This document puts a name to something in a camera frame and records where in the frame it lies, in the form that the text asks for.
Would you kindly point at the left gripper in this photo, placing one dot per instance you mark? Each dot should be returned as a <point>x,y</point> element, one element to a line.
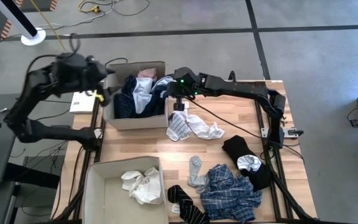
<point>95,74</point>

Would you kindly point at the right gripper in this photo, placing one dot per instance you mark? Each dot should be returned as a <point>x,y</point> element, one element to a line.
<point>185,82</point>

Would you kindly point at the navy dotted garment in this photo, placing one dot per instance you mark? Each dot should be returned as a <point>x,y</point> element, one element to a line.
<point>123,105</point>

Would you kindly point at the pink garment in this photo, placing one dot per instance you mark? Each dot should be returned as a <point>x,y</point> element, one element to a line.
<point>148,73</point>

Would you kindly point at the grey sock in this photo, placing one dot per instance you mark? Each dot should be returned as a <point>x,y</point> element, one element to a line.
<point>195,169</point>

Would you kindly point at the white shirt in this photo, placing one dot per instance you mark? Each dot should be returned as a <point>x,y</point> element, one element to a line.
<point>145,189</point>

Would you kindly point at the black sock with white stripes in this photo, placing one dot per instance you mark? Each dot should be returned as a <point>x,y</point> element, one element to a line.
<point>188,208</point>

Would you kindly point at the blue plaid shorts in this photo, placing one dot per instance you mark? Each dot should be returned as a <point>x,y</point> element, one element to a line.
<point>228,196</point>

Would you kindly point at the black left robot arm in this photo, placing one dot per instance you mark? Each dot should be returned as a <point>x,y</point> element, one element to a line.
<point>51,133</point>

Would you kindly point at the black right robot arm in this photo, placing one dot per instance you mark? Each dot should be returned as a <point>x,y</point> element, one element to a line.
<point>238,88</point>

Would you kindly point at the white paper tag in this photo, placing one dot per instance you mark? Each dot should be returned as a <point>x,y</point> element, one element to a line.
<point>176,209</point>
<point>186,104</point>

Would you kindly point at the white booklet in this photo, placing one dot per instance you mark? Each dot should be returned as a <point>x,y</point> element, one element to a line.
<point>81,105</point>

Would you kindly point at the upper cardboard box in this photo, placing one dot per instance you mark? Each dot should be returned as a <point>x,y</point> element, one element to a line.
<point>135,123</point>

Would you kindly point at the cardboard box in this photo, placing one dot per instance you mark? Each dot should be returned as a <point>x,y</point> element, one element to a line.
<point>110,205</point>
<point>135,123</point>

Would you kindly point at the white pole with round base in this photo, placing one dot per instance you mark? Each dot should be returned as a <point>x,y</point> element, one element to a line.
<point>33,39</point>

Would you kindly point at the plain black sock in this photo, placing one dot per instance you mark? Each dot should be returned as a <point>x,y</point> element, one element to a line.
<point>238,146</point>

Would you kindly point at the pale striped small sock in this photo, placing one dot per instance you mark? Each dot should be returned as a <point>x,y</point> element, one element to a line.
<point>249,161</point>

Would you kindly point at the lower cardboard box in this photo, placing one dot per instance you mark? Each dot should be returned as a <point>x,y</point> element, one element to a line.
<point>110,205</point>

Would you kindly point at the silver mounting plate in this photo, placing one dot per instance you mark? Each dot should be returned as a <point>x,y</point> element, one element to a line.
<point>287,132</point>

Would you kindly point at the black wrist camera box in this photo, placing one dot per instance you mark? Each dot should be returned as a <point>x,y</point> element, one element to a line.
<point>179,107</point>

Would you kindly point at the black aluminium table frame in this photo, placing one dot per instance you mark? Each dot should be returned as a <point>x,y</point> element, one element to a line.
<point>247,83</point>

